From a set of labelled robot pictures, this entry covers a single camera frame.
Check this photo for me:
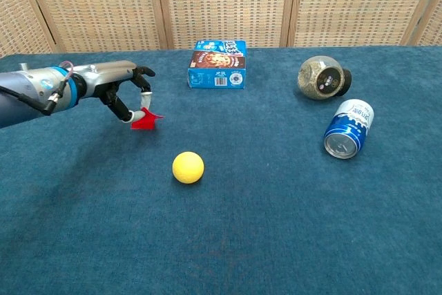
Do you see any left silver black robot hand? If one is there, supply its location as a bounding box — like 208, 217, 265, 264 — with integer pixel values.
81, 60, 157, 124

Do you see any blue cookie box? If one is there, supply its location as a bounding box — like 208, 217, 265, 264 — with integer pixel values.
187, 39, 247, 90

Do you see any yellow ball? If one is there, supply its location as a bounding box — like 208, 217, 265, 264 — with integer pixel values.
172, 151, 205, 184

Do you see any bamboo folding screen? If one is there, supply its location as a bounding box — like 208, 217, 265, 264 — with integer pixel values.
0, 0, 442, 58

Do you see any blue felt table cover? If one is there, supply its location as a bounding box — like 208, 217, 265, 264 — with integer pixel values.
0, 45, 442, 295

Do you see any round glass spice jar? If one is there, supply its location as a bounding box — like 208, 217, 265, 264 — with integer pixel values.
297, 55, 352, 101

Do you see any blue white drink can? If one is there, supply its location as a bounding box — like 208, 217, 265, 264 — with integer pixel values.
323, 98, 375, 160

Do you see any black wrist cable with plug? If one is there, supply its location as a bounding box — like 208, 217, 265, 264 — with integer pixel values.
0, 79, 70, 117

